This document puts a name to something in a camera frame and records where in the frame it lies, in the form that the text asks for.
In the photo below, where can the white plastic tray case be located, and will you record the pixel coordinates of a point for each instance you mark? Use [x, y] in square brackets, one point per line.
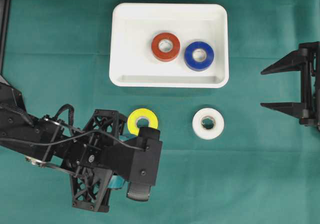
[134, 25]

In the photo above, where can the green table cloth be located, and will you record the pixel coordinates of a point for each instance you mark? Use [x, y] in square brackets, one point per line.
[57, 52]

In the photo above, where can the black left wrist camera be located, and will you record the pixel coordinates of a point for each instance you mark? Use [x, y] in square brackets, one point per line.
[136, 161]

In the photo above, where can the white tape roll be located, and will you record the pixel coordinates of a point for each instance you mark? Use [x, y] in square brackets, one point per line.
[208, 123]

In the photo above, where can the blue tape roll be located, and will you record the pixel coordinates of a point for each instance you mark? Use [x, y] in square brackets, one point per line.
[199, 56]

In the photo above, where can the red tape roll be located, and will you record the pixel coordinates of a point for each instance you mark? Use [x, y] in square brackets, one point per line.
[165, 46]

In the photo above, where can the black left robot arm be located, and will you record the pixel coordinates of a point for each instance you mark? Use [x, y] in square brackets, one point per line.
[22, 134]

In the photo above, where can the black frame post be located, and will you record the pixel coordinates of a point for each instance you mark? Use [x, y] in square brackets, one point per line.
[4, 18]

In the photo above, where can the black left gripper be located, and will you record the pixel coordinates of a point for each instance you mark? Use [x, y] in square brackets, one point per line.
[91, 180]

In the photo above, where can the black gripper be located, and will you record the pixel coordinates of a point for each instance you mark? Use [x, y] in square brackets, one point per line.
[306, 60]

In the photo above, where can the yellow tape roll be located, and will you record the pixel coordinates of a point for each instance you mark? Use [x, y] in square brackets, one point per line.
[141, 113]

